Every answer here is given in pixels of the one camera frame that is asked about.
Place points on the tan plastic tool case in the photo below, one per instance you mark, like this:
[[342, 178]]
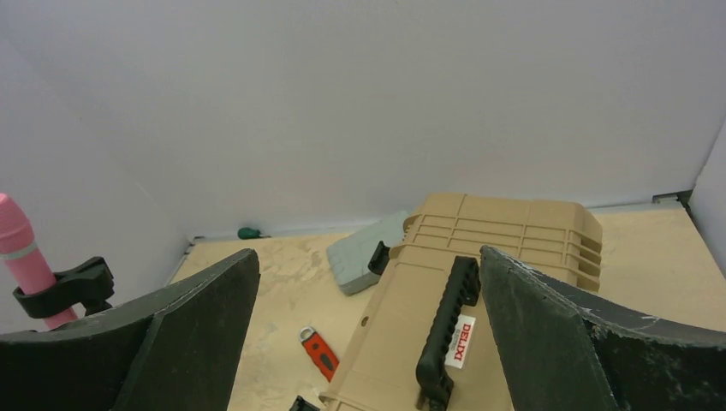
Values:
[[424, 341]]

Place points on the green handled screwdriver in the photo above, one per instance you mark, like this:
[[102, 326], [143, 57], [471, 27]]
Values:
[[249, 233]]

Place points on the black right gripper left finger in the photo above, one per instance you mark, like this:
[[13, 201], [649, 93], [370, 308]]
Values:
[[177, 348]]

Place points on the red adjustable wrench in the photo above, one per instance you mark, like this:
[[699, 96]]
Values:
[[319, 351]]

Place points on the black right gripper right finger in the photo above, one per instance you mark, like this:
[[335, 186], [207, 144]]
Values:
[[564, 348]]

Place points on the black clip microphone stand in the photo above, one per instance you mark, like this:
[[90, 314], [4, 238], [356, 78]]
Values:
[[90, 284]]

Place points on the pink microphone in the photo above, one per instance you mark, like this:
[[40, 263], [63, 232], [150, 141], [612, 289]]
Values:
[[19, 251]]

